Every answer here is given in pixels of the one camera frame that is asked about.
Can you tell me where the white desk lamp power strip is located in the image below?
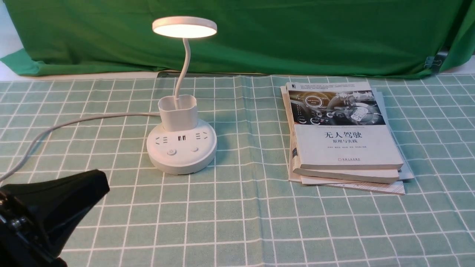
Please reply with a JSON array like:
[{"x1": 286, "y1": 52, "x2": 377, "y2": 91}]
[{"x1": 147, "y1": 16, "x2": 217, "y2": 175}]

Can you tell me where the white lamp power cable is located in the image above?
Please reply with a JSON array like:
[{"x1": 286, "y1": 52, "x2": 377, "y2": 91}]
[{"x1": 0, "y1": 112, "x2": 161, "y2": 182}]

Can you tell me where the green backdrop cloth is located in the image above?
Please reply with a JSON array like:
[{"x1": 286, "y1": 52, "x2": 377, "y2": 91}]
[{"x1": 1, "y1": 0, "x2": 474, "y2": 78}]

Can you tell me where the green checkered tablecloth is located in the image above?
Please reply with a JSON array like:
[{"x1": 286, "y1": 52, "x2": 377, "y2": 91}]
[{"x1": 6, "y1": 74, "x2": 475, "y2": 267}]

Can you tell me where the metal binder clip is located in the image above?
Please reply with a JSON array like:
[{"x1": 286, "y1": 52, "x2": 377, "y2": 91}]
[{"x1": 423, "y1": 51, "x2": 448, "y2": 74}]

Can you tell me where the top white autonomous driving book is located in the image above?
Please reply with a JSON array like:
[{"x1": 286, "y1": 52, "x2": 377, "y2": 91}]
[{"x1": 286, "y1": 82, "x2": 404, "y2": 171}]

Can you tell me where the middle white book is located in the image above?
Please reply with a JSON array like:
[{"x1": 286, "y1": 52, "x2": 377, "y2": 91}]
[{"x1": 281, "y1": 86, "x2": 402, "y2": 184}]

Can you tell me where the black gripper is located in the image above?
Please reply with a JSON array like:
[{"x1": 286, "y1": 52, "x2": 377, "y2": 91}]
[{"x1": 0, "y1": 169, "x2": 110, "y2": 267}]

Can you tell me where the bottom thin white book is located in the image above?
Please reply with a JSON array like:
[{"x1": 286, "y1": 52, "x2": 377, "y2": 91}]
[{"x1": 288, "y1": 88, "x2": 415, "y2": 195}]

